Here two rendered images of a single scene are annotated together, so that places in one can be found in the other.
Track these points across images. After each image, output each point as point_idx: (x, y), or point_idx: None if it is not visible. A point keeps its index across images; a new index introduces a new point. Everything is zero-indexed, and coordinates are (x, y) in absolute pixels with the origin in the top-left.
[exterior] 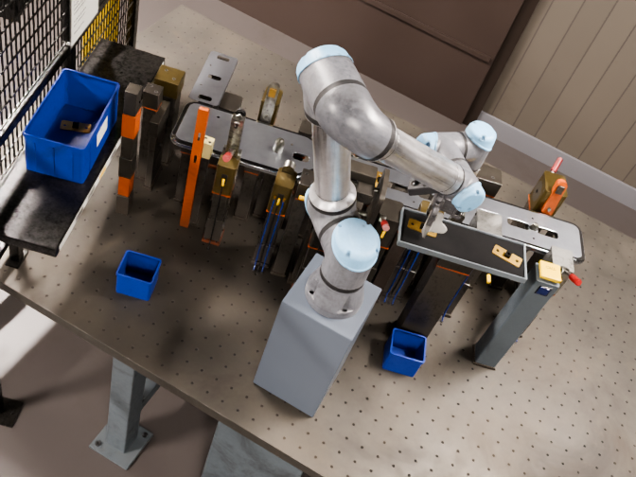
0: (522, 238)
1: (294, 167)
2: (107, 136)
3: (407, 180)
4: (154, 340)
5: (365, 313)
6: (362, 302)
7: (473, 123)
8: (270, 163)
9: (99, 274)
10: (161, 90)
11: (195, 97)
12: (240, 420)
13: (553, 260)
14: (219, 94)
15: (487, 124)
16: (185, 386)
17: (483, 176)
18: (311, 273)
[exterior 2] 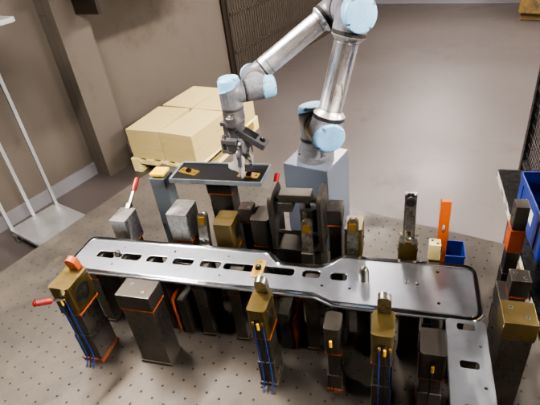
0: (136, 245)
1: (348, 219)
2: (528, 239)
3: (227, 275)
4: (419, 236)
5: (296, 152)
6: (296, 156)
7: (234, 77)
8: (369, 263)
9: (479, 267)
10: (511, 275)
11: (477, 325)
12: (353, 210)
13: (132, 211)
14: (451, 337)
15: (222, 79)
16: (390, 218)
17: (143, 282)
18: (329, 162)
